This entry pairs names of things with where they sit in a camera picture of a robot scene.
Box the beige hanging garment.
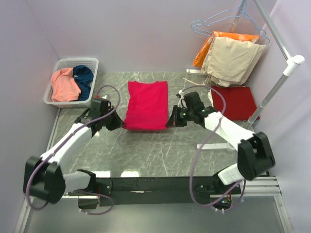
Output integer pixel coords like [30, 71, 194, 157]
[201, 37, 266, 87]

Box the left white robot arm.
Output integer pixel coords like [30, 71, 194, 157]
[23, 98, 124, 204]

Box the metal clothes rack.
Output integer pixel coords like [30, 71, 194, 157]
[186, 0, 306, 152]

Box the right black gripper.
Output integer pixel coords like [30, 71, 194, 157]
[166, 105, 194, 128]

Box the salmon pink t shirt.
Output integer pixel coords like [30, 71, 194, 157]
[51, 67, 81, 102]

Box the black base beam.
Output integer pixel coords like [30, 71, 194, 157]
[95, 176, 241, 205]

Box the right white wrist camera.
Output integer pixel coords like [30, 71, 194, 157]
[177, 90, 187, 108]

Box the pink red t shirt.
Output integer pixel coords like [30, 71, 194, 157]
[124, 81, 169, 131]

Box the blue wire hanger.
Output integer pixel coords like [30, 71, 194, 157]
[190, 0, 270, 45]

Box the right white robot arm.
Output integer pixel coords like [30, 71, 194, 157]
[166, 91, 276, 194]

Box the aluminium rail frame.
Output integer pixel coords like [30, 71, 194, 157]
[15, 177, 293, 233]

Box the orange hanging garment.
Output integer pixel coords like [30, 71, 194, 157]
[193, 31, 261, 69]

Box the folded dark red t shirt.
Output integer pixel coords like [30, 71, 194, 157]
[212, 86, 257, 121]

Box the dark blue t shirt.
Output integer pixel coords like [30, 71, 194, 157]
[73, 65, 94, 101]

